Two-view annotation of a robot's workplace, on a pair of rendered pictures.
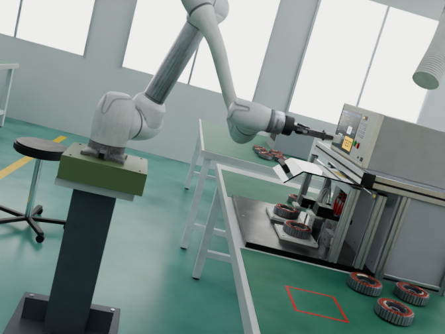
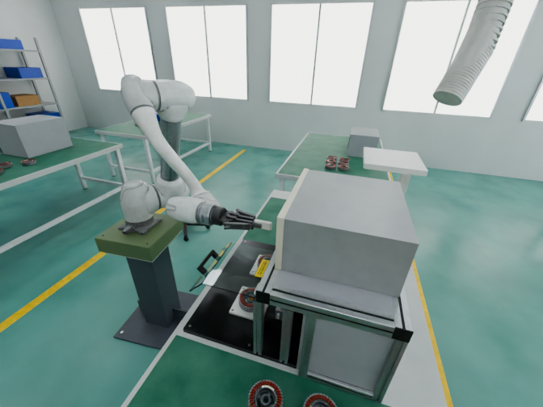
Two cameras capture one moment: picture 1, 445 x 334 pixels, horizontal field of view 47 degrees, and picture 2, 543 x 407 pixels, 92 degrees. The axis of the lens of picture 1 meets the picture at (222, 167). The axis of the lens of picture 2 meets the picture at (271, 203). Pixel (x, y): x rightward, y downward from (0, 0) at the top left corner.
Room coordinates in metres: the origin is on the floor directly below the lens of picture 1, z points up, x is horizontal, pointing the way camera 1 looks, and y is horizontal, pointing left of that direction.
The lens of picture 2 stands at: (1.23, -0.72, 1.73)
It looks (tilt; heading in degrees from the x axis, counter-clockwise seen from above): 29 degrees down; 22
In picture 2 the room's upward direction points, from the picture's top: 2 degrees clockwise
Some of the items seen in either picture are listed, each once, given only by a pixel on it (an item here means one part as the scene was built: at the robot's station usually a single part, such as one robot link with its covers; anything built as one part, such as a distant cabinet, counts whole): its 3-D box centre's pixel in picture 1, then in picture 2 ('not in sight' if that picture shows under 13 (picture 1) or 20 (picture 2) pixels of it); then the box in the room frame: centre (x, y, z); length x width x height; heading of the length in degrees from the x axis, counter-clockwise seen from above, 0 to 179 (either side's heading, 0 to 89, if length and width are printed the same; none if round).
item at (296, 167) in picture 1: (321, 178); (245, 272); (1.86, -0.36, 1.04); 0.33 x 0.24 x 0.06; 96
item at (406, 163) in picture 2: not in sight; (384, 189); (3.02, -0.81, 0.98); 0.37 x 0.35 x 0.46; 6
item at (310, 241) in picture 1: (295, 235); (251, 303); (1.94, -0.35, 0.78); 0.15 x 0.15 x 0.01; 6
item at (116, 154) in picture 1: (105, 150); (137, 222); (2.12, 0.50, 0.86); 0.22 x 0.18 x 0.06; 8
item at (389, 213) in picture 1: (357, 207); (316, 274); (2.09, -0.59, 0.92); 0.66 x 0.01 x 0.30; 6
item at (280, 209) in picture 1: (286, 211); not in sight; (2.18, -0.32, 0.80); 0.11 x 0.11 x 0.04
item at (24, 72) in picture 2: not in sight; (23, 72); (4.67, 6.25, 1.37); 0.42 x 0.42 x 0.19; 7
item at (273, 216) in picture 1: (284, 216); not in sight; (2.18, -0.32, 0.78); 0.15 x 0.15 x 0.01; 6
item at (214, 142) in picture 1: (249, 187); (334, 180); (4.44, -0.28, 0.37); 1.85 x 1.10 x 0.75; 6
